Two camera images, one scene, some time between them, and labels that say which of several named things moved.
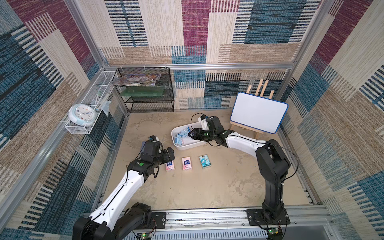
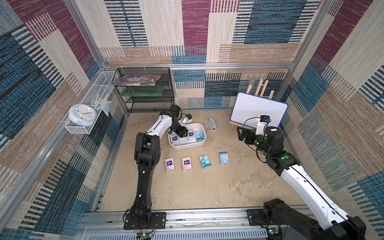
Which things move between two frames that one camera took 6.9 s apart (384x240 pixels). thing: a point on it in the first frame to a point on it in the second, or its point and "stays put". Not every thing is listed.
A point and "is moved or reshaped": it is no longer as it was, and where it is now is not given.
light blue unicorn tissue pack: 182,133 is moved or reshaped
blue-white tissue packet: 186,164 stays put
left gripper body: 165,158 to 180,130
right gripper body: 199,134 to 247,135
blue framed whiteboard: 259,112 stays put
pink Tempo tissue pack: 170,166 stays put
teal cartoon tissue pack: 204,161 stays put
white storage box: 180,140 stays put
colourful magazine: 137,79 stays put
